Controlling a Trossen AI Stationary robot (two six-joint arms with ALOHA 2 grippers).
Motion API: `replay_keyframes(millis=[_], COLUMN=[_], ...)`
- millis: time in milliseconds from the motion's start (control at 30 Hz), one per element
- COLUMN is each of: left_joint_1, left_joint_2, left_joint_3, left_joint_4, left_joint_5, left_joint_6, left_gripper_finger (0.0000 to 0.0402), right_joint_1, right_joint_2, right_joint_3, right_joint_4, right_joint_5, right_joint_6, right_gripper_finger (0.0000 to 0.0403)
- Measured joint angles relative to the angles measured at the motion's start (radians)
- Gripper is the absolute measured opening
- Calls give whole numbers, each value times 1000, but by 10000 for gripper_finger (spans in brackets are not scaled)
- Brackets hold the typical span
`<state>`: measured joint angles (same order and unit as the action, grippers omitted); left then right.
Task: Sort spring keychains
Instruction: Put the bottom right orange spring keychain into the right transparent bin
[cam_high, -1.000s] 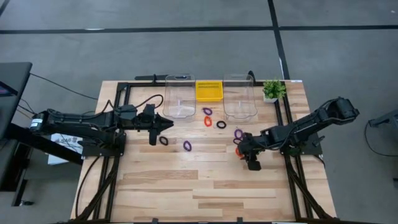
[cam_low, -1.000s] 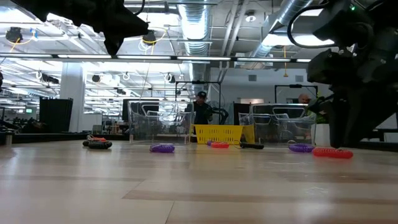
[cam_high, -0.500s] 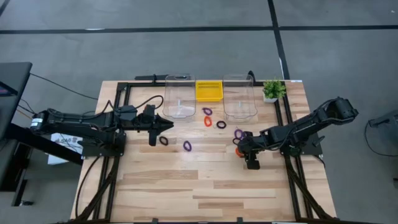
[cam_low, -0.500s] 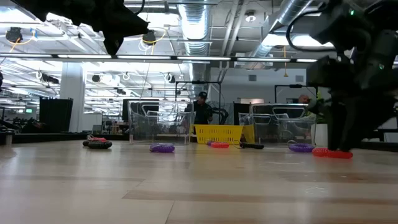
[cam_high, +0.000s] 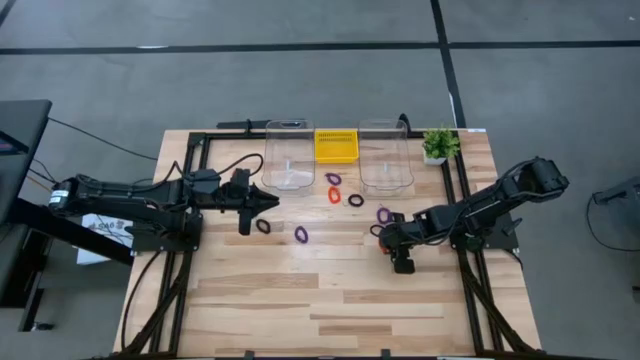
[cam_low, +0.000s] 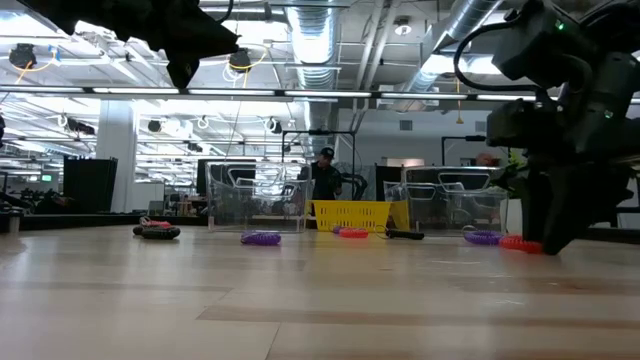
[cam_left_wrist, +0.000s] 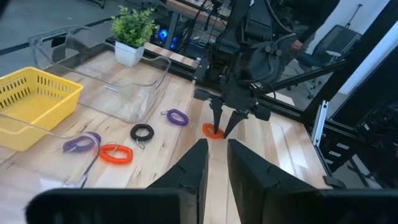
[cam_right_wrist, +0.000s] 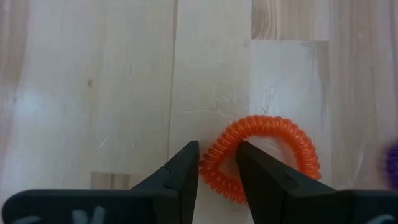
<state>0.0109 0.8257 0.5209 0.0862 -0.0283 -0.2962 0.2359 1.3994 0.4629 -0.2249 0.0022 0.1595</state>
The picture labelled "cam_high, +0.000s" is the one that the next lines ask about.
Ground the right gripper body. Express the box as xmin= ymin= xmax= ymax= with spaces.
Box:
xmin=384 ymin=212 xmax=417 ymax=275

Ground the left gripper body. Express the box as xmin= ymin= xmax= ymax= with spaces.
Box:
xmin=219 ymin=168 xmax=259 ymax=236

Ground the clear plastic bin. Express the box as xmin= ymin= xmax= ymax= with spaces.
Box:
xmin=357 ymin=118 xmax=416 ymax=199
xmin=260 ymin=118 xmax=317 ymax=192

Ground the yellow plastic basket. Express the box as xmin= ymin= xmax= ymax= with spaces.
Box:
xmin=313 ymin=128 xmax=360 ymax=165

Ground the green plant in white pot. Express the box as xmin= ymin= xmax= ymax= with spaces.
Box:
xmin=421 ymin=125 xmax=461 ymax=167

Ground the white cardboard box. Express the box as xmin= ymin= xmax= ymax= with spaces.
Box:
xmin=75 ymin=213 xmax=135 ymax=266

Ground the black desk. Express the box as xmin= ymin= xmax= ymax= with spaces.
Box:
xmin=0 ymin=98 xmax=54 ymax=226

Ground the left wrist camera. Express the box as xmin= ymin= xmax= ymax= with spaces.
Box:
xmin=192 ymin=168 xmax=222 ymax=197

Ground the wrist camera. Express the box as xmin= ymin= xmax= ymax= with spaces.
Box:
xmin=192 ymin=168 xmax=222 ymax=197
xmin=412 ymin=207 xmax=444 ymax=234

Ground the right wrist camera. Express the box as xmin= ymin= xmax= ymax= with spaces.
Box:
xmin=412 ymin=207 xmax=444 ymax=234

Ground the black left camera cable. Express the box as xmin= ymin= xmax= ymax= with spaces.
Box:
xmin=172 ymin=152 xmax=265 ymax=184

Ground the black aluminium frame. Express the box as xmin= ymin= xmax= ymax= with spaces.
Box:
xmin=112 ymin=127 xmax=544 ymax=360

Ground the black flat bracket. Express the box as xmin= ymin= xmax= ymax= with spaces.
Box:
xmin=215 ymin=118 xmax=269 ymax=132

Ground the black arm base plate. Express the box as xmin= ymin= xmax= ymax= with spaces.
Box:
xmin=130 ymin=209 xmax=202 ymax=253
xmin=447 ymin=212 xmax=521 ymax=251

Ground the black floor cable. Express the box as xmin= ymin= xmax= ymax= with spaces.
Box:
xmin=47 ymin=117 xmax=160 ymax=162

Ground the black desk leg frame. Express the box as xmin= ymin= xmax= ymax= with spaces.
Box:
xmin=0 ymin=197 xmax=135 ymax=331

